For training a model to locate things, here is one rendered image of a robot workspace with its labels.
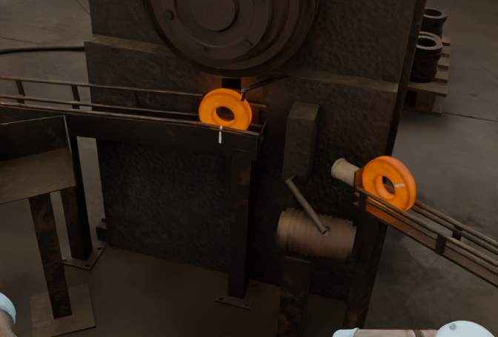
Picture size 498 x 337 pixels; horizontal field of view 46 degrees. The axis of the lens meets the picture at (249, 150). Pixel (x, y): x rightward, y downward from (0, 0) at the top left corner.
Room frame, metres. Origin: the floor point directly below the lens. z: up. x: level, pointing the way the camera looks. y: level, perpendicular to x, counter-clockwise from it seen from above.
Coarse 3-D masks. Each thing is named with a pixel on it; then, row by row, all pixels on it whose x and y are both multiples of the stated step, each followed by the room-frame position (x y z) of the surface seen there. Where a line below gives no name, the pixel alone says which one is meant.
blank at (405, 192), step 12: (384, 156) 1.28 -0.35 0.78; (372, 168) 1.27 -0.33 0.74; (384, 168) 1.25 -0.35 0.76; (396, 168) 1.22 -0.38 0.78; (372, 180) 1.27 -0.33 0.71; (396, 180) 1.21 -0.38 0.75; (408, 180) 1.20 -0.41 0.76; (372, 192) 1.26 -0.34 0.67; (384, 192) 1.26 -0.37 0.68; (396, 192) 1.21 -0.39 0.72; (408, 192) 1.18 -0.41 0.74; (396, 204) 1.20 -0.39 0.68; (408, 204) 1.18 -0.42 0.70
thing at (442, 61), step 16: (432, 16) 3.41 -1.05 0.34; (432, 32) 3.40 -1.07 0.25; (416, 48) 2.96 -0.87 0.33; (432, 48) 2.95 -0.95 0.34; (448, 48) 3.41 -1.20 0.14; (416, 64) 2.94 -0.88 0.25; (432, 64) 2.94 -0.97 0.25; (448, 64) 3.18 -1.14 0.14; (416, 80) 2.93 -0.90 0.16; (432, 80) 2.95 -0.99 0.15; (416, 96) 2.86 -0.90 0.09; (432, 96) 2.84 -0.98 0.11; (432, 112) 2.84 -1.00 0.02
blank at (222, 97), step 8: (224, 88) 1.53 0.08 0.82; (208, 96) 1.51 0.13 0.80; (216, 96) 1.50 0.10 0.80; (224, 96) 1.50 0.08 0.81; (232, 96) 1.49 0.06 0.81; (240, 96) 1.51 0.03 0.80; (200, 104) 1.51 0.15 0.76; (208, 104) 1.51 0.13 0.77; (216, 104) 1.50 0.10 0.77; (224, 104) 1.50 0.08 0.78; (232, 104) 1.49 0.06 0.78; (240, 104) 1.49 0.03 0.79; (248, 104) 1.51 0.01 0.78; (200, 112) 1.51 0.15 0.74; (208, 112) 1.51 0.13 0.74; (240, 112) 1.49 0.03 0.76; (248, 112) 1.49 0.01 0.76; (200, 120) 1.51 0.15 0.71; (208, 120) 1.51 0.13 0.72; (216, 120) 1.51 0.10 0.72; (232, 120) 1.52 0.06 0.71; (240, 120) 1.49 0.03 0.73; (248, 120) 1.48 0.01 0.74; (240, 128) 1.49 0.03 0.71
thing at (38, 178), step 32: (0, 128) 1.42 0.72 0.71; (32, 128) 1.45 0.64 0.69; (64, 128) 1.48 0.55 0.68; (0, 160) 1.41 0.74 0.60; (32, 160) 1.41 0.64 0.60; (64, 160) 1.41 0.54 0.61; (0, 192) 1.27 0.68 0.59; (32, 192) 1.27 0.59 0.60; (64, 288) 1.33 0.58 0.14; (32, 320) 1.30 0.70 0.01; (64, 320) 1.31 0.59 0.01
